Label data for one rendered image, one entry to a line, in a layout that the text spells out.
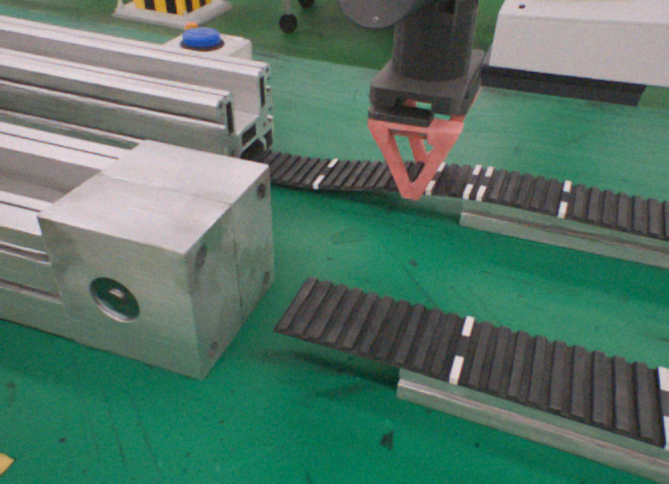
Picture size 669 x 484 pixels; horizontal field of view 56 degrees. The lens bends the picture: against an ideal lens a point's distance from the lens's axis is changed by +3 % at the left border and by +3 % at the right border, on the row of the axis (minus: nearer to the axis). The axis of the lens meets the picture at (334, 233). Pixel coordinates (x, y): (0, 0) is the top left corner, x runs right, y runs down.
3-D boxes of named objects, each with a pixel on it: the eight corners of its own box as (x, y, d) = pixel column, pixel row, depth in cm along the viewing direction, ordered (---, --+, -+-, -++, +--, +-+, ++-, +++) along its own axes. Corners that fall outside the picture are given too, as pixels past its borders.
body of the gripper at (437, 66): (366, 111, 44) (370, 1, 40) (403, 64, 52) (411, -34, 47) (456, 123, 42) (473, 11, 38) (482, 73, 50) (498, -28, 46)
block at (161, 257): (289, 261, 46) (285, 147, 40) (202, 381, 36) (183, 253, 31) (184, 235, 48) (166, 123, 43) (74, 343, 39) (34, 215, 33)
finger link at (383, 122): (361, 204, 49) (366, 92, 43) (386, 163, 54) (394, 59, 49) (446, 220, 47) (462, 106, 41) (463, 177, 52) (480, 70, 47)
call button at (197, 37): (228, 47, 68) (226, 29, 67) (210, 59, 65) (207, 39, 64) (196, 42, 69) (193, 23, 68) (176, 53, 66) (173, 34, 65)
